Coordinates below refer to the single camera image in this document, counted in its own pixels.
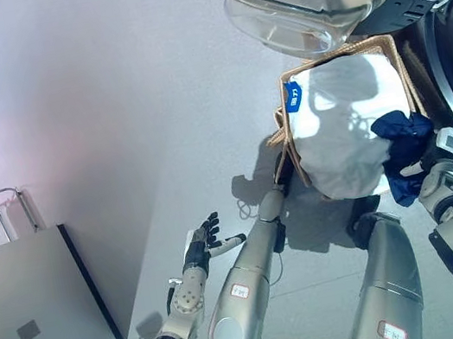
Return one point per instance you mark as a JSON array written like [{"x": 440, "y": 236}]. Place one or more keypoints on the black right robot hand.
[{"x": 431, "y": 157}]

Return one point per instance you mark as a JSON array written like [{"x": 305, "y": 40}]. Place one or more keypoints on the silver robot leg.
[
  {"x": 387, "y": 273},
  {"x": 245, "y": 276}
]

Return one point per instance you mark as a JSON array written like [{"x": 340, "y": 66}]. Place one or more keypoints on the silver left robot leg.
[{"x": 245, "y": 276}]

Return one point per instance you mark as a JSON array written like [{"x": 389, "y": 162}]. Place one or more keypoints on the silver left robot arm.
[{"x": 168, "y": 338}]

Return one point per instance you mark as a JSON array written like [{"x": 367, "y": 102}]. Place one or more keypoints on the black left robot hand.
[{"x": 198, "y": 244}]

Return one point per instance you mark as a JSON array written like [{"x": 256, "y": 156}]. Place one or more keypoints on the navy blue garment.
[{"x": 401, "y": 138}]

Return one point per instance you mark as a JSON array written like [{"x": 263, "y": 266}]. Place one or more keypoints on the blue fabric tag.
[{"x": 294, "y": 96}]

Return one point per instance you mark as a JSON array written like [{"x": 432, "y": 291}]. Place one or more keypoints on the silver right robot leg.
[{"x": 387, "y": 273}]

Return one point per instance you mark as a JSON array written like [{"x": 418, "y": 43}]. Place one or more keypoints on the white cloth basket liner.
[{"x": 347, "y": 135}]

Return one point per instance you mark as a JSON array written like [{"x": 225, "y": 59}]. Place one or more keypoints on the woven wicker laundry basket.
[{"x": 404, "y": 72}]

